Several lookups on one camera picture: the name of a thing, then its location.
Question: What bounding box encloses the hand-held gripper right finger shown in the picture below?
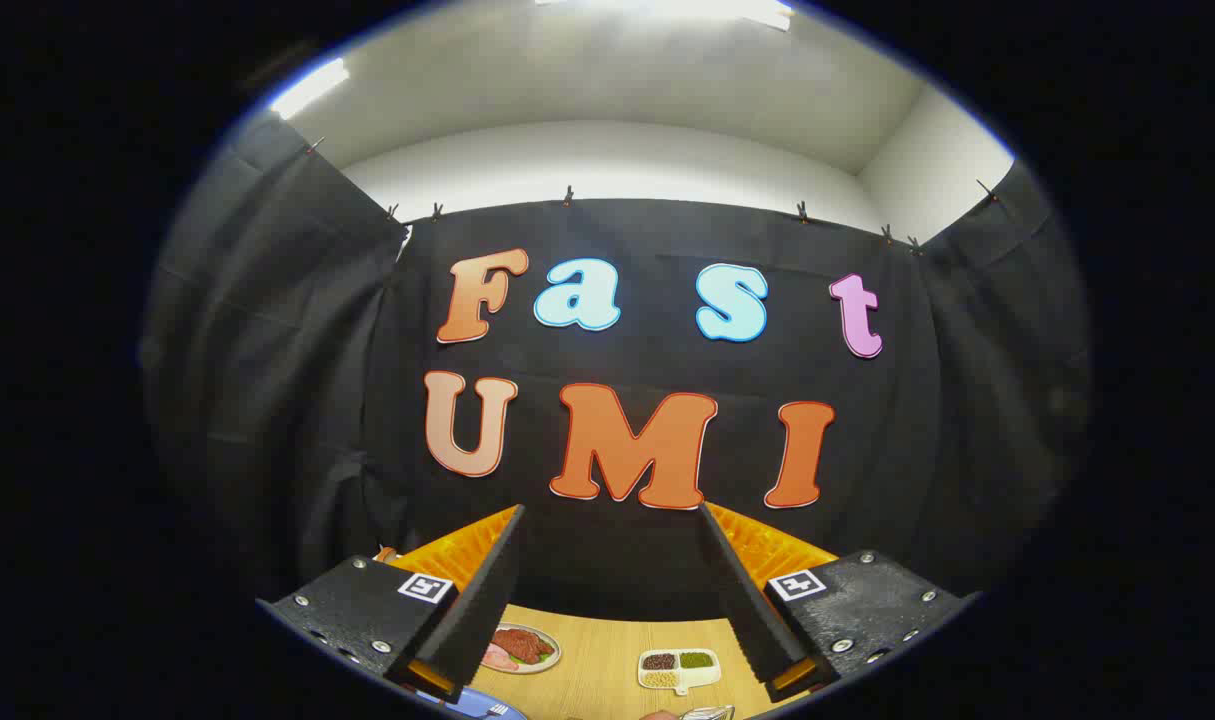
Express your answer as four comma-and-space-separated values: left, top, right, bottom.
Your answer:
697, 502, 980, 703

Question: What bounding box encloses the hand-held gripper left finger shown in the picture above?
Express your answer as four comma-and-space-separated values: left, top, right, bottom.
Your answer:
255, 504, 528, 705

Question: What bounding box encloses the oval plate of meat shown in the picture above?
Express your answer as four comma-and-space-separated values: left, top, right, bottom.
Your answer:
480, 623, 562, 675

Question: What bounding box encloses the white divided tray of beans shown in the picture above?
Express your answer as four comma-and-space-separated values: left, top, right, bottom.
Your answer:
637, 648, 722, 697

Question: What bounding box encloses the blue round plate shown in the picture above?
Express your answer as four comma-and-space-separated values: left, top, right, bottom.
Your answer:
417, 686, 528, 720

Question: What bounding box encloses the row of black cloth clips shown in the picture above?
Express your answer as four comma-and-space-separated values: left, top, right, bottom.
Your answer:
305, 136, 1003, 257

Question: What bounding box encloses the long ceiling light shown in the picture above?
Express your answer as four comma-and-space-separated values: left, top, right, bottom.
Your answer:
537, 0, 796, 31

